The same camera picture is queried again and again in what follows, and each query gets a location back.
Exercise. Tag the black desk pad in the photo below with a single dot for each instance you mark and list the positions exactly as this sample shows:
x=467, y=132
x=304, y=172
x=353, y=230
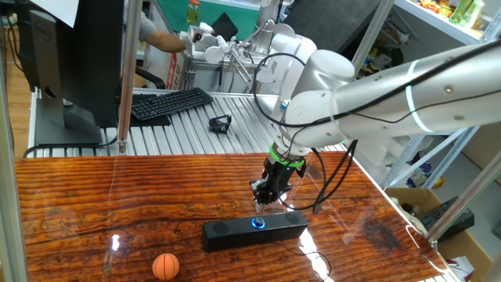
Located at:
x=150, y=121

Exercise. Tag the aluminium frame post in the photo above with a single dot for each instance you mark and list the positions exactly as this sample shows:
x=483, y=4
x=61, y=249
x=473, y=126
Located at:
x=129, y=78
x=462, y=199
x=372, y=35
x=9, y=196

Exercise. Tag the person in grey shirt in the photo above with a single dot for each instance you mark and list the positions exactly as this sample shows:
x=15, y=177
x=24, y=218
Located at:
x=164, y=41

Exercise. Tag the white storage shelf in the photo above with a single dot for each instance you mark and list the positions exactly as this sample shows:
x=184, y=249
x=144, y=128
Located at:
x=438, y=23

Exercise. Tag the white paper sheet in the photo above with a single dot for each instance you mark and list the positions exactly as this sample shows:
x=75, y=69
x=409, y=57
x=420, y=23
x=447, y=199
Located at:
x=58, y=9

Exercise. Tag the colourful toy pile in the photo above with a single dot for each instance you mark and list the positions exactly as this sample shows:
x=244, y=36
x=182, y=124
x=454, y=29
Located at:
x=432, y=7

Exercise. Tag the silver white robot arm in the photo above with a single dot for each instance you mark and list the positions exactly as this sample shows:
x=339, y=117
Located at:
x=391, y=98

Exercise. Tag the black speaker bar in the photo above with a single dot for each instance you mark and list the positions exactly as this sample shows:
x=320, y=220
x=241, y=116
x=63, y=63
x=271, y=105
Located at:
x=235, y=235

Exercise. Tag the grey metal rack legs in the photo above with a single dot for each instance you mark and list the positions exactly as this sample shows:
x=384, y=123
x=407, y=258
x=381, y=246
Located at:
x=405, y=160

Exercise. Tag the black computer monitor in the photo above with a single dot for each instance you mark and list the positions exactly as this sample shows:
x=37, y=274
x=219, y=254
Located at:
x=94, y=58

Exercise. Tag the dark grey foam board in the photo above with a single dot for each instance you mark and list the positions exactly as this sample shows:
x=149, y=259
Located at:
x=332, y=19

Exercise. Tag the black plastic case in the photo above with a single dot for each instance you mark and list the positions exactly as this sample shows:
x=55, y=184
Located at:
x=450, y=219

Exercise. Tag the cluttered toy heap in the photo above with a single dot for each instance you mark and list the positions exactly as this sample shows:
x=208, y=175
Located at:
x=381, y=58

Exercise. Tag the red white paper pack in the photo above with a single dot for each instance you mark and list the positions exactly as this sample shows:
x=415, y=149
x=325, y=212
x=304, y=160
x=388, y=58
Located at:
x=462, y=268

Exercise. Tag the white haptic control device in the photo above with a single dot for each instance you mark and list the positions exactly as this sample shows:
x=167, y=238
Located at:
x=207, y=53

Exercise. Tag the small orange basketball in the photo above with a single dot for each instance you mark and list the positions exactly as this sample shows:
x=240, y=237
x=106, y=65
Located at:
x=166, y=266

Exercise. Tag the small yellow toy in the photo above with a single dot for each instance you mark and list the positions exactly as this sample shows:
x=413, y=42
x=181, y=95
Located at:
x=438, y=183

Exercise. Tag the red white sign board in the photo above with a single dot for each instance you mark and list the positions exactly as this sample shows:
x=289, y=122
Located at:
x=172, y=72

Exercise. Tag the black tablet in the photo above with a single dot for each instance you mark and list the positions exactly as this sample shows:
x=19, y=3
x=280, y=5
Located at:
x=225, y=26

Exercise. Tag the blue plastic bag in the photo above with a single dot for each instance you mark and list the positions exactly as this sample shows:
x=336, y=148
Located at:
x=419, y=172

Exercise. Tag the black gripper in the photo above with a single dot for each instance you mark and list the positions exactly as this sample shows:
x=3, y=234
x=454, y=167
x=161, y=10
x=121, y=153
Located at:
x=280, y=180

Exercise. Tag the black computer keyboard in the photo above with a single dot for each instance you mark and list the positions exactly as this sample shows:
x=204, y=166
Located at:
x=172, y=102

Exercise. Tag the yellow green drink bottle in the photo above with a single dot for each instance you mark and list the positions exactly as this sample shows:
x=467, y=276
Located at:
x=193, y=13

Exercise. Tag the small black phone stand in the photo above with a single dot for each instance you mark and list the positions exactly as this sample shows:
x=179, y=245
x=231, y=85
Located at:
x=220, y=124

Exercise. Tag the pale green plastic bottle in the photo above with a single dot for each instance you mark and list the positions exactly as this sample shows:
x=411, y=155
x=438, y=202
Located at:
x=458, y=11
x=476, y=13

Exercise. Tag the green backdrop board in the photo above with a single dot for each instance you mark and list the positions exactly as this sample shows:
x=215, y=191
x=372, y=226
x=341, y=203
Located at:
x=242, y=19

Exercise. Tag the brown cardboard box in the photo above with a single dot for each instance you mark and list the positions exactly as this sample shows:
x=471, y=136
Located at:
x=469, y=250

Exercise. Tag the blue-lit speaker volume knob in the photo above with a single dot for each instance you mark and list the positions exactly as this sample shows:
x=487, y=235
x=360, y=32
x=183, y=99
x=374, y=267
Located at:
x=258, y=223

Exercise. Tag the white robot with silver column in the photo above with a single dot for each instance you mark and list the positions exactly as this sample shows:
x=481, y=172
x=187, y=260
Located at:
x=289, y=51

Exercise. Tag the black chair armrest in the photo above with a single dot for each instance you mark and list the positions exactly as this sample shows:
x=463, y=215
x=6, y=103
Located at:
x=156, y=80

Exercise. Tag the glossy wood-print table mat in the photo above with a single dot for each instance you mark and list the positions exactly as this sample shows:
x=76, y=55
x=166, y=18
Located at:
x=117, y=196

